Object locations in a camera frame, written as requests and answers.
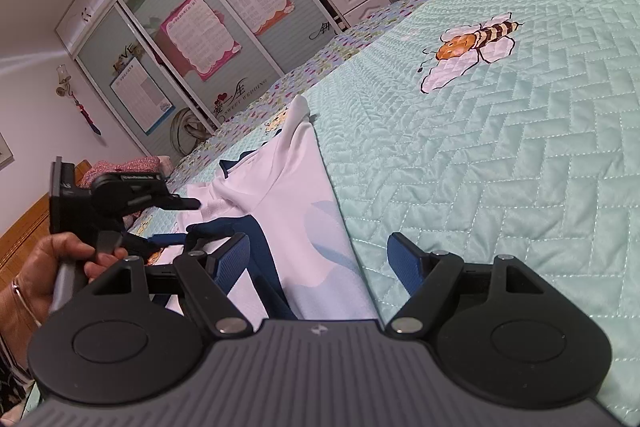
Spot white shirt with navy trim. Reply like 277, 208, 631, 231
177, 96, 378, 329

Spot person's left forearm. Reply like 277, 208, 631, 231
0, 278, 44, 403

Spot person's left hand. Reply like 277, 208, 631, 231
12, 233, 128, 325

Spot red patterned crumpled cloth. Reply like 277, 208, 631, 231
78, 156, 175, 188

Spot wooden headboard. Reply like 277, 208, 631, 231
0, 158, 91, 293

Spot mint quilted bee bedspread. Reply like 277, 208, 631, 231
129, 0, 640, 425

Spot pink bordered poster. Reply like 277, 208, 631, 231
160, 0, 242, 81

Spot white sliding-door wardrobe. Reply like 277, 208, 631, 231
56, 0, 343, 159

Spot blue framed wall chart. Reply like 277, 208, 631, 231
110, 58, 175, 134

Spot red hanging wall ornament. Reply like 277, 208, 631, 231
55, 64, 102, 136

